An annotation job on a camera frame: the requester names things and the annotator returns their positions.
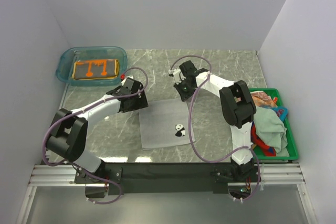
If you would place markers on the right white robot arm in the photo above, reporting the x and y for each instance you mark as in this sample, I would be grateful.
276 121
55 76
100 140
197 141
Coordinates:
238 110

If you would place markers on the orange and grey towel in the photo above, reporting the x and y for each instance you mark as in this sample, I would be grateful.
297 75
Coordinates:
101 69

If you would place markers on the green plastic tray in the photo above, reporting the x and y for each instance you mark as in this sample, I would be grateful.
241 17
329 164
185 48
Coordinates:
291 147

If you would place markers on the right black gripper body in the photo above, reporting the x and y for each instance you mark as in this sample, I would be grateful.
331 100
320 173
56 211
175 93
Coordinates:
184 89

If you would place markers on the brown patterned towel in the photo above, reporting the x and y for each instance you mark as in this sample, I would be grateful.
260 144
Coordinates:
261 98

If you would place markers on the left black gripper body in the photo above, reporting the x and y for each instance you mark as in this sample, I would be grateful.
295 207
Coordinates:
137 103

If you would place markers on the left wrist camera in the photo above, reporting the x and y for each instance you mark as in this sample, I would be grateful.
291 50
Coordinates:
123 77

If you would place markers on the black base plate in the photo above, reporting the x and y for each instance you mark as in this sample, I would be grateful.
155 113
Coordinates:
115 179

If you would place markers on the red and blue cloth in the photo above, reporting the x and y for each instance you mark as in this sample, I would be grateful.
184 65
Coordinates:
267 150

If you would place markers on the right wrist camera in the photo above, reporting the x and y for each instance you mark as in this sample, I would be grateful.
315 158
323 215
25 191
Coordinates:
175 73

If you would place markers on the pale green towel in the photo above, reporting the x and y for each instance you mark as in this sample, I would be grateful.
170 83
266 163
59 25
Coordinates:
271 130

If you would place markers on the aluminium rail frame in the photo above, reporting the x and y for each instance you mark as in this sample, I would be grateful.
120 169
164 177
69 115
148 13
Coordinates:
272 174

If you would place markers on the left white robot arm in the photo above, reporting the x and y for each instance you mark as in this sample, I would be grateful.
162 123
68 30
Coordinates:
67 134

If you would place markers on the teal transparent plastic bin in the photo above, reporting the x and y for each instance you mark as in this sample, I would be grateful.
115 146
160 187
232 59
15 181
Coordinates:
65 69

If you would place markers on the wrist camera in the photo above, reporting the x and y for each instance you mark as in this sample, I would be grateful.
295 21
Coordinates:
123 77
175 73

